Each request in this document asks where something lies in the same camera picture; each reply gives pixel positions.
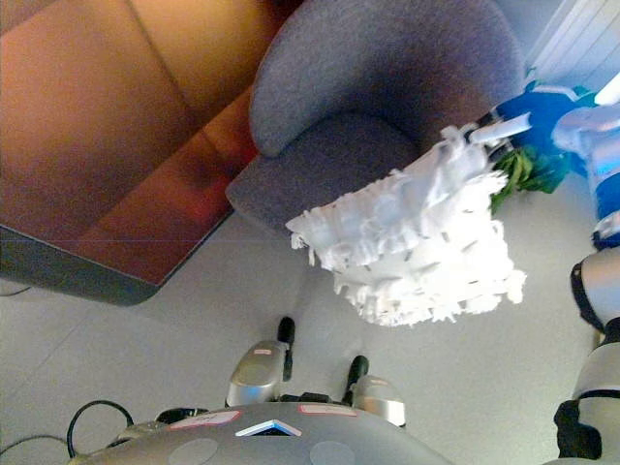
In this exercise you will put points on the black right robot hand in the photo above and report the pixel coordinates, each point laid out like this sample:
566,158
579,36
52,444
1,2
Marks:
537,121

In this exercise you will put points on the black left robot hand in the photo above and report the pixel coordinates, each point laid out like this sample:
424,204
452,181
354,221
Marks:
181,415

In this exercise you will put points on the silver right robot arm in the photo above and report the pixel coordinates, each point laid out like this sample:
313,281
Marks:
600,290

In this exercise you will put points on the green leafy houseplant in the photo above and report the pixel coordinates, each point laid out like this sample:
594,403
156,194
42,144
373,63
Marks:
528,174

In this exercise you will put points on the silver left robot leg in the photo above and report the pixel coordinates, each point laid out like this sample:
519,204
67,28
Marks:
254,373

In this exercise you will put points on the silver robot leg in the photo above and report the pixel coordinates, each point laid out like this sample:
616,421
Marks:
380,397
254,373

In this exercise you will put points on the grey robot torso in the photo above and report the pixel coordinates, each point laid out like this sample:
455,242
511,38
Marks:
266,443

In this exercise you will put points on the white pleated curtain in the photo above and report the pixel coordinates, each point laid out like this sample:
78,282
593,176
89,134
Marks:
576,39

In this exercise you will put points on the black left robot foot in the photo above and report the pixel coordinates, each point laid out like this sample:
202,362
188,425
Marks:
286,329

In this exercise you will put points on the black robot foot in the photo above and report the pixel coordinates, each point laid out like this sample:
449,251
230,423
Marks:
286,329
357,368

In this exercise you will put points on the grey upholstered armchair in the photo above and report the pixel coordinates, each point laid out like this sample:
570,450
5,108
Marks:
378,77

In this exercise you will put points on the black right robot foot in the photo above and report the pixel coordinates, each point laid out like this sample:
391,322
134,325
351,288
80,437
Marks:
357,368

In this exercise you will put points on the silver right robot leg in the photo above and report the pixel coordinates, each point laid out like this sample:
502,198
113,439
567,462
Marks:
380,397

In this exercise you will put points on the brown table with dark edge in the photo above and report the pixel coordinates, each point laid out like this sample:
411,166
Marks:
97,145

